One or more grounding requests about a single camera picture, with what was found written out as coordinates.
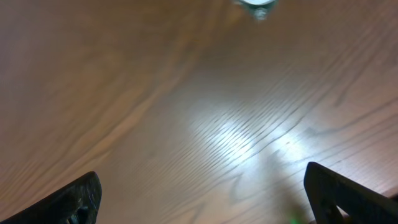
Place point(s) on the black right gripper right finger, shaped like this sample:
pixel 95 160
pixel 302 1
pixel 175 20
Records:
pixel 329 192

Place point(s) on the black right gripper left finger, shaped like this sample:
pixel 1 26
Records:
pixel 77 203

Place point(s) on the dark snack packet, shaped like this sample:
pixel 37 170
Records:
pixel 258 9

